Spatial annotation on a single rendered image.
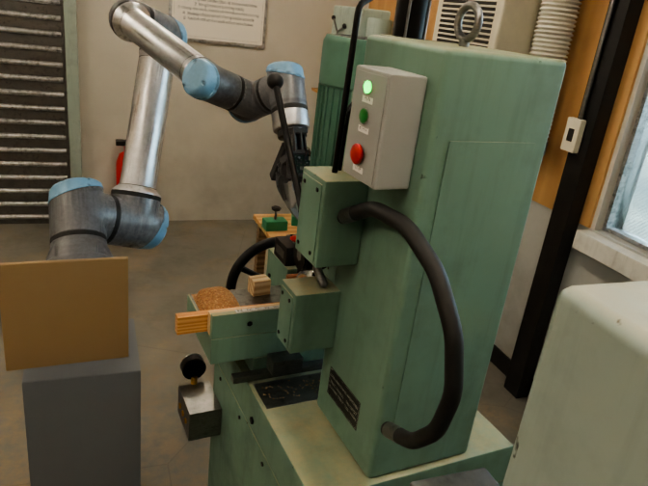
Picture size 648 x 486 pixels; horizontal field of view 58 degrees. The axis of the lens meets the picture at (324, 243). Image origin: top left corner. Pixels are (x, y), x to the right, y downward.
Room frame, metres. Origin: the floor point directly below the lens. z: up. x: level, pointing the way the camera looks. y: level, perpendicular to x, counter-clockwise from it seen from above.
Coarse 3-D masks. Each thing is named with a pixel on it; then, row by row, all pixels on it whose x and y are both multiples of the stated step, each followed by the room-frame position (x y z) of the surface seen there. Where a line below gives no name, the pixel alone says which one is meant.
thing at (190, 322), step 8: (264, 304) 1.14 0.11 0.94; (184, 312) 1.05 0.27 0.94; (192, 312) 1.06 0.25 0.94; (200, 312) 1.06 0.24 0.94; (176, 320) 1.04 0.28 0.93; (184, 320) 1.04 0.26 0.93; (192, 320) 1.05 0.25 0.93; (200, 320) 1.05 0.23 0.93; (176, 328) 1.03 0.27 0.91; (184, 328) 1.04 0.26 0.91; (192, 328) 1.05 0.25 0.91; (200, 328) 1.05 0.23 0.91
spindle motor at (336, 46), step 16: (336, 48) 1.14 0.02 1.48; (320, 64) 1.20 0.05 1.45; (336, 64) 1.14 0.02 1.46; (320, 80) 1.18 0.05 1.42; (336, 80) 1.14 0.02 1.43; (352, 80) 1.12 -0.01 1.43; (320, 96) 1.18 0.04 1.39; (336, 96) 1.14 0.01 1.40; (320, 112) 1.16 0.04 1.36; (336, 112) 1.13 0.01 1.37; (320, 128) 1.17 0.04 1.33; (336, 128) 1.13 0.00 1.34; (320, 144) 1.15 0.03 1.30; (320, 160) 1.15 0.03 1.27
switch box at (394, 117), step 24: (360, 72) 0.87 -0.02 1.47; (384, 72) 0.82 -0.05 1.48; (408, 72) 0.85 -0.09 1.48; (360, 96) 0.86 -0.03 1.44; (384, 96) 0.81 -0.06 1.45; (408, 96) 0.81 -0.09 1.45; (384, 120) 0.80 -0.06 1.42; (408, 120) 0.82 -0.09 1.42; (360, 144) 0.85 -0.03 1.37; (384, 144) 0.80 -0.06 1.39; (408, 144) 0.82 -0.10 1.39; (384, 168) 0.81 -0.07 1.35; (408, 168) 0.82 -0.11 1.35
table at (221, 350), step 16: (272, 288) 1.29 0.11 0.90; (192, 304) 1.17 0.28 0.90; (240, 304) 1.19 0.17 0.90; (256, 304) 1.20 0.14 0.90; (208, 336) 1.05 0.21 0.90; (240, 336) 1.06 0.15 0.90; (256, 336) 1.07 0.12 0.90; (272, 336) 1.09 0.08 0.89; (208, 352) 1.04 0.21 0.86; (224, 352) 1.04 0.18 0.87; (240, 352) 1.06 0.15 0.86; (256, 352) 1.08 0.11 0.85; (272, 352) 1.09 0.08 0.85
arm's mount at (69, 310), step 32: (0, 288) 1.30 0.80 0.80; (32, 288) 1.34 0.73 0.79; (64, 288) 1.37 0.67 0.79; (96, 288) 1.40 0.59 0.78; (32, 320) 1.33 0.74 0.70; (64, 320) 1.37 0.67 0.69; (96, 320) 1.40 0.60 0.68; (32, 352) 1.33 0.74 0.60; (64, 352) 1.37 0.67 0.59; (96, 352) 1.40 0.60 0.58
